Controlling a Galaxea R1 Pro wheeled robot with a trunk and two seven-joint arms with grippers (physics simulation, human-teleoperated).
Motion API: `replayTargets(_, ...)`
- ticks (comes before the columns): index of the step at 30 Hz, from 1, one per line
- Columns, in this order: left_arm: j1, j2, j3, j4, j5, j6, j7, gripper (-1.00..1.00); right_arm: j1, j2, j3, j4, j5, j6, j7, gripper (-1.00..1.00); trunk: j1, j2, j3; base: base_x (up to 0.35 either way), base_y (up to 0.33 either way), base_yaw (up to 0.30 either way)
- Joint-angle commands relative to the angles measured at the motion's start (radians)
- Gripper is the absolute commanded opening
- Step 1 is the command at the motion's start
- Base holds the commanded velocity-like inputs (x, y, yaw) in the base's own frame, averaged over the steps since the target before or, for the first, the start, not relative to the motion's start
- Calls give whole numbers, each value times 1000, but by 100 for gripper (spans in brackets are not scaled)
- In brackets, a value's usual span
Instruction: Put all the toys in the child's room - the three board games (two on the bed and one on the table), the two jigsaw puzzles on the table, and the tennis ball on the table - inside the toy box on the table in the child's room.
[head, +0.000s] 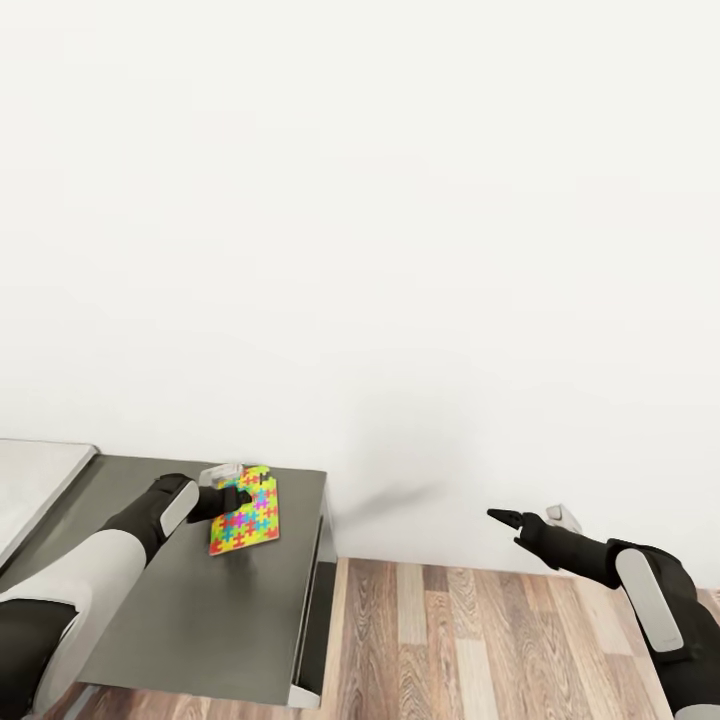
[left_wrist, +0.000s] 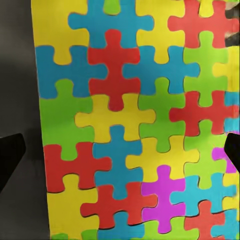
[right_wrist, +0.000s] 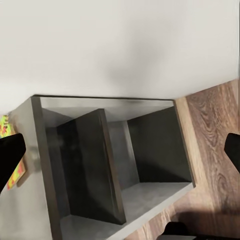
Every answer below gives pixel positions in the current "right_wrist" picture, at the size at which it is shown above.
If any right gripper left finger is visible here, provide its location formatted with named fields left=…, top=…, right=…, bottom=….
left=0, top=133, right=26, bottom=193

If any jigsaw puzzle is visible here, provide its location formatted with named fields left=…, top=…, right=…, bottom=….
left=0, top=114, right=26, bottom=191

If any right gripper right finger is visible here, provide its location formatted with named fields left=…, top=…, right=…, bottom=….
left=224, top=132, right=240, bottom=173

